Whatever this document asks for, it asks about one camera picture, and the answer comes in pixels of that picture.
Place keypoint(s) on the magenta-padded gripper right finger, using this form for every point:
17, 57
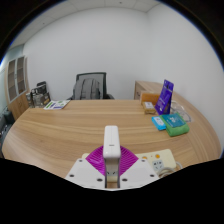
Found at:
140, 171

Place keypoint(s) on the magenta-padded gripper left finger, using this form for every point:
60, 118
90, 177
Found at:
81, 171

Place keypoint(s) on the white charger block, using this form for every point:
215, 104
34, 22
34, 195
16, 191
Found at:
111, 143

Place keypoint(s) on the small blue card pack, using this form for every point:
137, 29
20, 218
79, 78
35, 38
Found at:
158, 122

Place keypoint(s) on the green cloth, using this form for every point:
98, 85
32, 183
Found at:
178, 131

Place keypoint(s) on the teal booklet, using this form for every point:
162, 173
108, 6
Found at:
172, 120

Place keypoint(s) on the small yellow box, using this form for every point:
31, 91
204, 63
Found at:
149, 107

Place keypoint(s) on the green and white leaflet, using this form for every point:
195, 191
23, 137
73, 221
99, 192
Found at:
56, 104

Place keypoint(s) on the brown cardboard box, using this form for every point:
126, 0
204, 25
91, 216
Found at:
149, 96

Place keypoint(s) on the purple standing package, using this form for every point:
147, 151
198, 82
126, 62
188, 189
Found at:
165, 98

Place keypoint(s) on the grey backpack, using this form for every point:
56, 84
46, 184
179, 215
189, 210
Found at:
86, 89

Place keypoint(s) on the black printed box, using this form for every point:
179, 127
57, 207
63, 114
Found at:
40, 96

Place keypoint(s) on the black office chair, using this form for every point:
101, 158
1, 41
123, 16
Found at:
104, 80

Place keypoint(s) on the wooden glass-door cabinet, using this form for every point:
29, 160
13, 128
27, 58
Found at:
16, 86

